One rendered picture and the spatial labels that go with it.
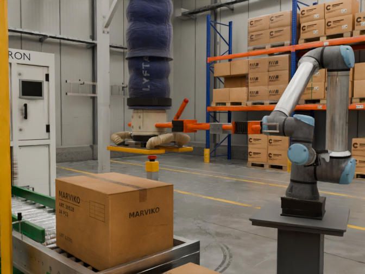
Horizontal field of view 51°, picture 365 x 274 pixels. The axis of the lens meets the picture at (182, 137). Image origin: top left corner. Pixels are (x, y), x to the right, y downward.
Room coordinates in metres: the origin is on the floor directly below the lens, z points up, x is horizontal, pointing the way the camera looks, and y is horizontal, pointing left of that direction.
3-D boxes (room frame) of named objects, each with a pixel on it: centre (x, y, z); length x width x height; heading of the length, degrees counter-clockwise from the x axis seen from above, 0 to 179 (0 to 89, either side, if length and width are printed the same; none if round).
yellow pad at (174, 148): (2.02, 0.10, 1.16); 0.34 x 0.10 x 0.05; 45
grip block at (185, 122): (1.77, -0.01, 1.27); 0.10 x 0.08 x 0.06; 135
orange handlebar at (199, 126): (1.90, -0.06, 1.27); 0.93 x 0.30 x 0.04; 45
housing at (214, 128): (1.62, -0.16, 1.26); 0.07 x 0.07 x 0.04; 45
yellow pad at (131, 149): (1.88, 0.24, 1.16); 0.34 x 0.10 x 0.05; 45
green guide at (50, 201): (3.18, 1.05, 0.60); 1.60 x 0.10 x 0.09; 45
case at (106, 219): (2.14, 0.40, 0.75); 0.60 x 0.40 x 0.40; 42
